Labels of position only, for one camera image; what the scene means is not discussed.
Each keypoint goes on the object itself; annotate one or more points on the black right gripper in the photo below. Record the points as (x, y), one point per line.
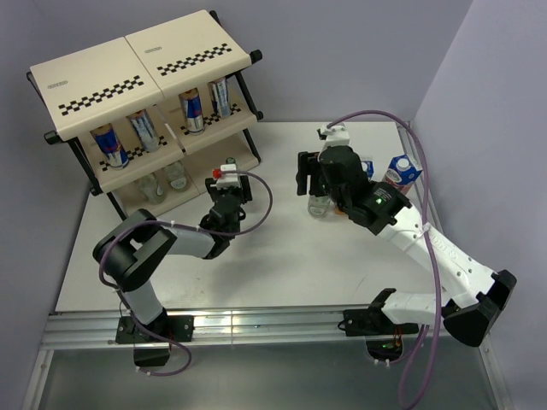
(308, 164)

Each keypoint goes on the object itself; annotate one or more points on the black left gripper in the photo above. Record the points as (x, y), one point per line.
(244, 192)

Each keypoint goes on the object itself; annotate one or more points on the energy drink can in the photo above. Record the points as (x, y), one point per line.
(111, 146)
(219, 95)
(192, 110)
(145, 130)

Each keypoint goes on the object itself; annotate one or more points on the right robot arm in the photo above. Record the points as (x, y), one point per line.
(467, 298)

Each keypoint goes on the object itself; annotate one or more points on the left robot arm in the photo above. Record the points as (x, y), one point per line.
(132, 252)

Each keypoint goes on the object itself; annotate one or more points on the beige three-tier shelf rack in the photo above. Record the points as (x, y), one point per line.
(148, 70)

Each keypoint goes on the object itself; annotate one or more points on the pineapple juice carton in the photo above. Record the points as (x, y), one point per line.
(368, 168)

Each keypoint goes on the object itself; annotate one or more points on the red grape juice carton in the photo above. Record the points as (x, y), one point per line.
(402, 172)

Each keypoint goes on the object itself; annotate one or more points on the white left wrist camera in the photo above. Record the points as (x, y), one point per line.
(226, 176)

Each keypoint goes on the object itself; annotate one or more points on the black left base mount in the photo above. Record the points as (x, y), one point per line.
(155, 344)

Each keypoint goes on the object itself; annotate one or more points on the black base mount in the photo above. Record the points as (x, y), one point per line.
(155, 344)
(384, 340)

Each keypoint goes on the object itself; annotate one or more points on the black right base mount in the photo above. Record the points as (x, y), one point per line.
(384, 340)

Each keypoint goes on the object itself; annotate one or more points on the aluminium rail frame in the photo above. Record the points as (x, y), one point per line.
(285, 282)

